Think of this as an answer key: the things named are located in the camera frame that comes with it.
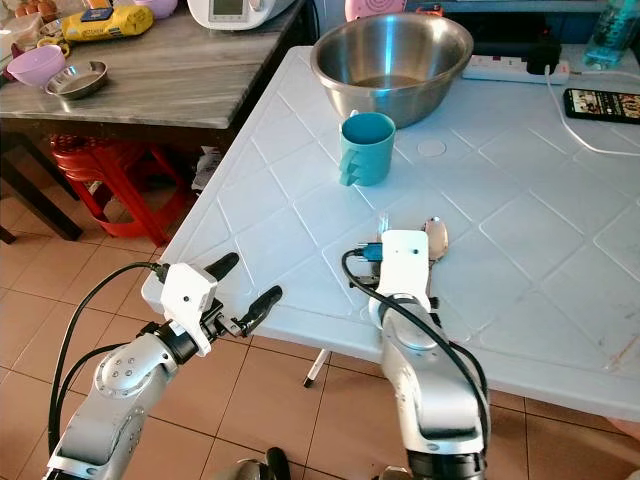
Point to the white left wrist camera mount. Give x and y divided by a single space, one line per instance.
188 295

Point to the small steel dish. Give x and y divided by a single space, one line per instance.
77 78

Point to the large steel mixing bowl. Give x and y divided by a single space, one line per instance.
392 60

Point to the metal fork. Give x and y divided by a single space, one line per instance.
387 224

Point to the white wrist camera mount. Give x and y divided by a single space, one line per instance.
188 295
403 260

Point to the white kitchen appliance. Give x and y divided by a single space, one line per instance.
240 11

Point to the marble top wooden table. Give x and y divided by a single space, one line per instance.
190 85

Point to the teal ceramic mug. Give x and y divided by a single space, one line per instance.
368 155

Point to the purple plastic bowl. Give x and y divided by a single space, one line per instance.
157 7

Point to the yellow food packet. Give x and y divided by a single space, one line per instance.
108 22

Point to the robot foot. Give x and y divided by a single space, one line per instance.
395 475
260 466

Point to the pink round container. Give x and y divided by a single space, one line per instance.
375 9

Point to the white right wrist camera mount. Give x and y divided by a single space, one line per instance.
403 260

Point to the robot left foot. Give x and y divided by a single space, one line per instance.
260 466

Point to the black power plug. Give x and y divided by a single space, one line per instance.
542 55

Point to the clear water bottle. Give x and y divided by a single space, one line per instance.
615 35

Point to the clear plastic food container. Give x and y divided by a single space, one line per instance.
22 30

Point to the red plastic stool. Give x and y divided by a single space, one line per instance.
115 165

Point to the white power strip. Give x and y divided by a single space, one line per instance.
495 67

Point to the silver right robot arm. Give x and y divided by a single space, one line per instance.
425 390

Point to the white plastic bag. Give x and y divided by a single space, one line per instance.
206 170

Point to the white table leg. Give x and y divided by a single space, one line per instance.
318 367

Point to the lilac plastic bowl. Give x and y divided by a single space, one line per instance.
36 64

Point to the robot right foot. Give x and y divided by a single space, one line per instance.
395 475

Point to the black smartphone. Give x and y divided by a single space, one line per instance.
602 105

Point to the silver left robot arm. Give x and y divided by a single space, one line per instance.
125 385

